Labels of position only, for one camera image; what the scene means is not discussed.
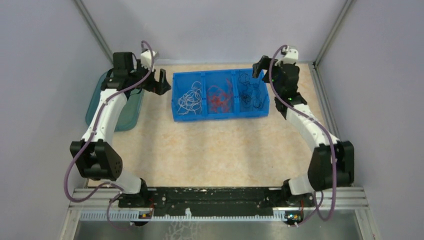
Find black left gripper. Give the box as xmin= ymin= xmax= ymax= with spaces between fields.
xmin=128 ymin=59 xmax=171 ymax=95

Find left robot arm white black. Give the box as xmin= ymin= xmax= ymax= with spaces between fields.
xmin=69 ymin=50 xmax=171 ymax=207

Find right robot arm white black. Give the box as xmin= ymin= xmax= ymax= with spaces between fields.
xmin=252 ymin=55 xmax=354 ymax=206

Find blue three-compartment plastic bin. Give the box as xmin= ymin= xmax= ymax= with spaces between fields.
xmin=171 ymin=68 xmax=270 ymax=122

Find teal translucent plastic tray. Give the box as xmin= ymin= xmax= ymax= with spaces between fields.
xmin=85 ymin=71 xmax=145 ymax=132

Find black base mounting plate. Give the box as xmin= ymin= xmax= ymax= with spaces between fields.
xmin=148 ymin=187 xmax=289 ymax=217

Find white cables in bin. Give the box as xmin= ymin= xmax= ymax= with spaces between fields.
xmin=176 ymin=79 xmax=204 ymax=116

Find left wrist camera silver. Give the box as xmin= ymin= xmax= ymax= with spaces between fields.
xmin=140 ymin=50 xmax=159 ymax=70

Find black cables in bin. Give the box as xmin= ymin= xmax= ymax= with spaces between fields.
xmin=237 ymin=69 xmax=268 ymax=111

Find orange cable in bin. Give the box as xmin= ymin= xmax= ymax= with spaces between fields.
xmin=205 ymin=77 xmax=234 ymax=114

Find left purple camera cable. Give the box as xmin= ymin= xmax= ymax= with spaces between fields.
xmin=63 ymin=40 xmax=157 ymax=231

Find white slotted cable duct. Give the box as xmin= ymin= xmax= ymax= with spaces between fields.
xmin=79 ymin=209 xmax=288 ymax=222

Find aluminium frame rail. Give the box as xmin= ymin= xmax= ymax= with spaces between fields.
xmin=308 ymin=61 xmax=381 ymax=240

